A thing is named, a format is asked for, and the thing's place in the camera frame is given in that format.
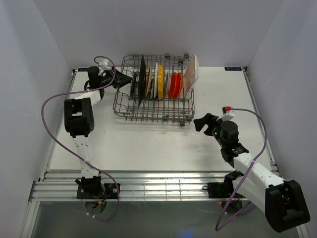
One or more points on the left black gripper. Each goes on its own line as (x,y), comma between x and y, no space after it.
(120,80)

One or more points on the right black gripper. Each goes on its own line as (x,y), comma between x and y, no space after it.
(211,120)

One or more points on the dark teal round plate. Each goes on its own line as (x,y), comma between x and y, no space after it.
(133,86)

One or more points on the teal square brown-rimmed plate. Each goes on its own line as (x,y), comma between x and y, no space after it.
(142,76)

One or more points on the woven bamboo round plate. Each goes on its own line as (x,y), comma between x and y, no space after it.
(148,81)

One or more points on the speckled beige small plate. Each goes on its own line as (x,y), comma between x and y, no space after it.
(152,87)

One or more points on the white plate green rim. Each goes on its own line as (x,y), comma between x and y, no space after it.
(155,91)

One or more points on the yellow dotted scalloped plate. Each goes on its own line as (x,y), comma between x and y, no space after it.
(160,82)

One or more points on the orange round plate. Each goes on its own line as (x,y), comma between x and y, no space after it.
(172,85)
(180,84)

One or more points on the light blue scalloped plate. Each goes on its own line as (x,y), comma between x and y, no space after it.
(167,85)

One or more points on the white rectangular plate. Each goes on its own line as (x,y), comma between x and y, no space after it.
(190,76)

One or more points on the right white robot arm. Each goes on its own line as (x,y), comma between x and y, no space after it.
(282,201)

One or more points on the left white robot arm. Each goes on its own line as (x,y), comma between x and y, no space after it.
(79,122)

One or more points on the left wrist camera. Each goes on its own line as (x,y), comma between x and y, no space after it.
(103,65)

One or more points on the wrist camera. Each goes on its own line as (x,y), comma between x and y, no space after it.
(103,65)
(228,114)

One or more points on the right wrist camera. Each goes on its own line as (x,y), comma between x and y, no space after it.
(228,114)

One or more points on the grey wire dish rack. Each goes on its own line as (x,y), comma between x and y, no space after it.
(179,110)

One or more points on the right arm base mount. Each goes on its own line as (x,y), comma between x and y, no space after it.
(218,189)

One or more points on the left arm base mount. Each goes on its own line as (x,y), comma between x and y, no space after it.
(107,190)

